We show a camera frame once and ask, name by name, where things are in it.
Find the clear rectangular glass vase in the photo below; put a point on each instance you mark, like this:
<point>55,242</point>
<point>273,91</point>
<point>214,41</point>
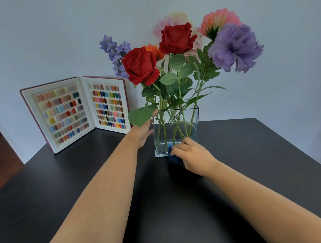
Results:
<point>162,141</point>

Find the large red artificial rose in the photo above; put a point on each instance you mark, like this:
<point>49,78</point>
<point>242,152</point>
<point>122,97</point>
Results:
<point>140,65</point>

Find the purple artificial carnation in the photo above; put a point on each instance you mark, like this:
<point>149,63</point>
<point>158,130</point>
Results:
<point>234,48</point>

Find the green artificial eucalyptus sprig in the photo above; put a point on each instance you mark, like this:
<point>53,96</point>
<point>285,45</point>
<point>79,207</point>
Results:
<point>177,63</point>

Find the purple artificial lavender sprig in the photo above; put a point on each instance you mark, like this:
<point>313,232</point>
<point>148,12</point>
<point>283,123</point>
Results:
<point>116,55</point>

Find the person's right hand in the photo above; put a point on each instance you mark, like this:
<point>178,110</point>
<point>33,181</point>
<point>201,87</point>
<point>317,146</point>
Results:
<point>197,159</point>

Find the blue cleaning cloth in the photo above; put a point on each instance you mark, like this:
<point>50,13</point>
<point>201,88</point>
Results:
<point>175,159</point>

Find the person's right forearm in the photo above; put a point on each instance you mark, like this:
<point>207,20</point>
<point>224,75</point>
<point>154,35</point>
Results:
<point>265,207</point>

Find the orange artificial flower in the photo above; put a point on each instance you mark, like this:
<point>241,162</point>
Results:
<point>155,51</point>

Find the person's left thumb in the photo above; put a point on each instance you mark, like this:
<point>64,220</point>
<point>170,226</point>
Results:
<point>150,133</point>

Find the pale pink artificial hydrangea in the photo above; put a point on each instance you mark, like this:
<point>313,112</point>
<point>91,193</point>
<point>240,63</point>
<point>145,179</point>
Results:
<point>197,44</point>

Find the person's right thumb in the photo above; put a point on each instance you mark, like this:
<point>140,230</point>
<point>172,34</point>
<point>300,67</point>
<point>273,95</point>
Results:
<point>177,153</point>

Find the nail colour sample book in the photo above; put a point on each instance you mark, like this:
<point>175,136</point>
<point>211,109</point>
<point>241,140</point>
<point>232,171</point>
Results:
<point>69,111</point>

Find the pale pink artificial peony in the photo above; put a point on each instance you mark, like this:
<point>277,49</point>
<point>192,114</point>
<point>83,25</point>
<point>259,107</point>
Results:
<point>168,22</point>

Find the coral pink artificial peony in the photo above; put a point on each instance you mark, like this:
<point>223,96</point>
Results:
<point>219,21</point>

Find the person's left forearm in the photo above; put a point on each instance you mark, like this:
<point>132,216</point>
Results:
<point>100,191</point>

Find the person's left hand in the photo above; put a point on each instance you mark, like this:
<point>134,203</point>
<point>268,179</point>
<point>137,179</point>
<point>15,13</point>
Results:
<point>140,135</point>

